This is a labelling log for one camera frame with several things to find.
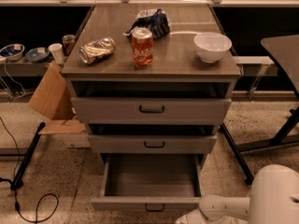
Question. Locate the red soda can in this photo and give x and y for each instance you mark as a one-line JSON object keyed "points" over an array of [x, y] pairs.
{"points": [[142, 43]]}

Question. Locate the white paper cup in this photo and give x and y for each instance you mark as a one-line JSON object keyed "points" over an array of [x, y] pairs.
{"points": [[56, 49]]}

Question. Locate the grey bottom drawer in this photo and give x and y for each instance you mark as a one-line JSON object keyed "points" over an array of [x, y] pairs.
{"points": [[150, 182]]}

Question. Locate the dark side table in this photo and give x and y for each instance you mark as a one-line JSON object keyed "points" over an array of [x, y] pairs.
{"points": [[284, 51]]}

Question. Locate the black right table leg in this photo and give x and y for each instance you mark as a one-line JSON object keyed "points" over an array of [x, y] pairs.
{"points": [[238, 156]]}

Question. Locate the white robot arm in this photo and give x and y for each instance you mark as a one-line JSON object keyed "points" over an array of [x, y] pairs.
{"points": [[273, 199]]}

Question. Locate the grey drawer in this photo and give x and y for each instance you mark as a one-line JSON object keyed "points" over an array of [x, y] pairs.
{"points": [[150, 182], [152, 144], [96, 110]]}

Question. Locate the brown glass jar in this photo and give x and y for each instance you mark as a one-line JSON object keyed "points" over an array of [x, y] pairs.
{"points": [[69, 42]]}

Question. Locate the black left stand leg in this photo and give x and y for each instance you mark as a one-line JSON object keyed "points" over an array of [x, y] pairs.
{"points": [[17, 181]]}

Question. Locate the crushed gold soda can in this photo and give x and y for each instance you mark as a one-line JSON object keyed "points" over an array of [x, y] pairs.
{"points": [[96, 50]]}

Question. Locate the grey drawer cabinet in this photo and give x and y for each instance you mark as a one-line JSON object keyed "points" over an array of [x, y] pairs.
{"points": [[175, 72]]}

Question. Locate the grey top drawer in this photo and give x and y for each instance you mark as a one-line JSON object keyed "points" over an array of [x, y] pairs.
{"points": [[96, 110]]}

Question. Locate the white blue bowl on shelf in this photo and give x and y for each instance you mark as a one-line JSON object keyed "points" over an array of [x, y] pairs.
{"points": [[12, 52]]}

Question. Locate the grey middle drawer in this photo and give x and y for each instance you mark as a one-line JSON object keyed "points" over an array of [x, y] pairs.
{"points": [[152, 144]]}

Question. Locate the brown cardboard box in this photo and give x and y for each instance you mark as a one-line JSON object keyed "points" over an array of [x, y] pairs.
{"points": [[52, 100]]}

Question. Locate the blue chip bag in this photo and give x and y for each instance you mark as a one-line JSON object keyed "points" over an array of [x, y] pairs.
{"points": [[153, 19]]}

